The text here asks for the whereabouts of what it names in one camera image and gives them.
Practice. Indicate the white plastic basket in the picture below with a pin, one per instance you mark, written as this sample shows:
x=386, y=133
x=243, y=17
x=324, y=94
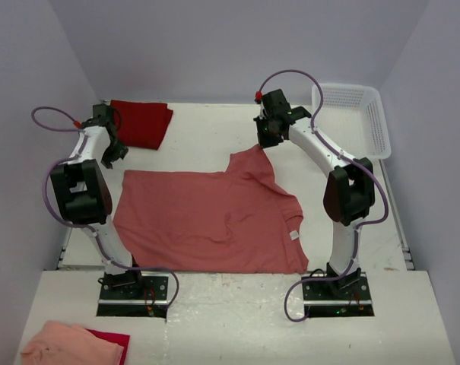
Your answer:
x=353, y=117

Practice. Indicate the folded red shirt front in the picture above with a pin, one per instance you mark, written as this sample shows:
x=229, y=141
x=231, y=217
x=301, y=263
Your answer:
x=121, y=340

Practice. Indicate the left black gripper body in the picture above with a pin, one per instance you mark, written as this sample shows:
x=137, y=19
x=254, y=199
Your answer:
x=113, y=152

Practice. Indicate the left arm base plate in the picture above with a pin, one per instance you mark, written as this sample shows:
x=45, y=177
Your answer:
x=133, y=294

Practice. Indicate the folded light pink shirt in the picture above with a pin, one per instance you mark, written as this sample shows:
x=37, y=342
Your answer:
x=57, y=343

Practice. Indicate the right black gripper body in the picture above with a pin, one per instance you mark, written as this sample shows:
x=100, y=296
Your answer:
x=267, y=135

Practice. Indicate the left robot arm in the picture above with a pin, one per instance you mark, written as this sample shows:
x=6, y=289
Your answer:
x=83, y=197

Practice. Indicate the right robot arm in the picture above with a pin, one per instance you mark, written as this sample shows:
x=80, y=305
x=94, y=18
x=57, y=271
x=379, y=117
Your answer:
x=349, y=192

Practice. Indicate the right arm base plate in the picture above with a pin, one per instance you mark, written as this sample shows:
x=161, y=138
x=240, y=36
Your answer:
x=327, y=300

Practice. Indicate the salmon pink t shirt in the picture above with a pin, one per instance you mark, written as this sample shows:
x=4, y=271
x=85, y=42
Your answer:
x=233, y=221

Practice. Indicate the folded dark red shirt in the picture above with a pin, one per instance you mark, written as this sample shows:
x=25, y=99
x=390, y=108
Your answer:
x=142, y=125

